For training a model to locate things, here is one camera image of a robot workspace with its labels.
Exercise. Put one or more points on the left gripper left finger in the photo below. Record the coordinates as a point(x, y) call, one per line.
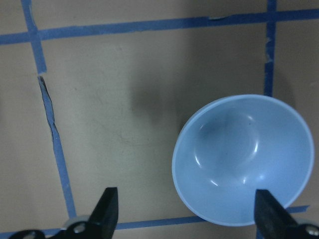
point(101, 223)

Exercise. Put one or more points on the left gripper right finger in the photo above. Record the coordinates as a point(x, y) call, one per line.
point(273, 221)

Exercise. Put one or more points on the blue bowl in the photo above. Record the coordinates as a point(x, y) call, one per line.
point(236, 145)

